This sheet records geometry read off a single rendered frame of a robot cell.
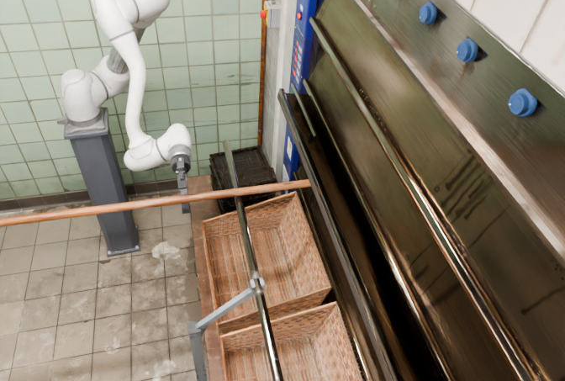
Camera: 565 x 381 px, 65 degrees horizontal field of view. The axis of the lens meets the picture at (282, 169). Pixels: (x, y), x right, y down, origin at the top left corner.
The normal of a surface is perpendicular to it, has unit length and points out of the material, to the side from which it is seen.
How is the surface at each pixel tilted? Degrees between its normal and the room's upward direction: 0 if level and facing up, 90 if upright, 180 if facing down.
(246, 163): 0
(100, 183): 90
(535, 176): 90
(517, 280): 69
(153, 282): 0
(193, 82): 90
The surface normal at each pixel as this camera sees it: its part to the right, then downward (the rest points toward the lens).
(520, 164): -0.97, 0.11
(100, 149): 0.29, 0.68
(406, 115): -0.89, -0.14
